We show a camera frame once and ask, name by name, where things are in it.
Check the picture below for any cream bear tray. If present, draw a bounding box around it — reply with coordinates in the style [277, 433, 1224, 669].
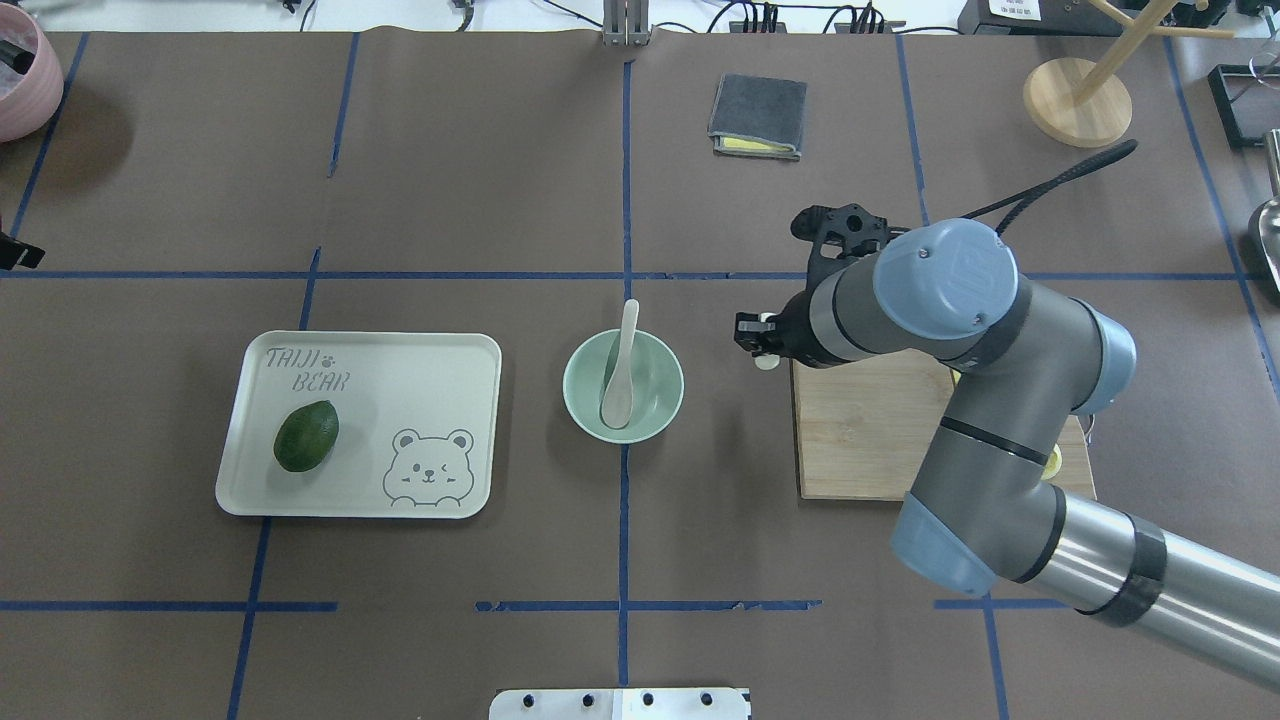
[215, 331, 502, 520]

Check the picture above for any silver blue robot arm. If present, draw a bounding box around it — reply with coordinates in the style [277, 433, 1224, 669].
[733, 219, 1279, 691]

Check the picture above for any green ceramic bowl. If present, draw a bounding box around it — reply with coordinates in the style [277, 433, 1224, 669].
[562, 329, 685, 445]

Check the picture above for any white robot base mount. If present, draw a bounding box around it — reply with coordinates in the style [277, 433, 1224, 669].
[488, 687, 754, 719]

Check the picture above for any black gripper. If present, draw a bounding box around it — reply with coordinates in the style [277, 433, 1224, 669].
[733, 313, 794, 357]

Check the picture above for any black tray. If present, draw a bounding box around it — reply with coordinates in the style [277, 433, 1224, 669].
[1206, 64, 1279, 149]

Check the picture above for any white ceramic spoon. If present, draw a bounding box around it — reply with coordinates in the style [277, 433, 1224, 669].
[600, 299, 639, 429]

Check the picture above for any wooden stand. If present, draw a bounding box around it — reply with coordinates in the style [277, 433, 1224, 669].
[1021, 1, 1236, 149]

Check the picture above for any yellow sponge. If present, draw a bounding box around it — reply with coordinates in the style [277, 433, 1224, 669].
[714, 136, 800, 159]

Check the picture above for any grey folded cloth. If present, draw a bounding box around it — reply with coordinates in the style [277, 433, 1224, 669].
[707, 73, 809, 161]

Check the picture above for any bamboo cutting board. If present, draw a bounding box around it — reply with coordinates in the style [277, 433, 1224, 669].
[790, 350, 1097, 503]

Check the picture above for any metal scoop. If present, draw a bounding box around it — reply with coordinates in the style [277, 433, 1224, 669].
[1249, 129, 1279, 293]

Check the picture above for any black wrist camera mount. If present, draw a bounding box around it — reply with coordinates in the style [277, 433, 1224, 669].
[790, 204, 893, 292]

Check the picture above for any green avocado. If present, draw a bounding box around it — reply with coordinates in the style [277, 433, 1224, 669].
[273, 400, 340, 473]

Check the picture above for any pink bowl with ice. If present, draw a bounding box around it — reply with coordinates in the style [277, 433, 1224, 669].
[1, 3, 65, 143]

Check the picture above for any aluminium frame post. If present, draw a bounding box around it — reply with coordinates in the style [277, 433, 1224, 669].
[602, 0, 652, 47]

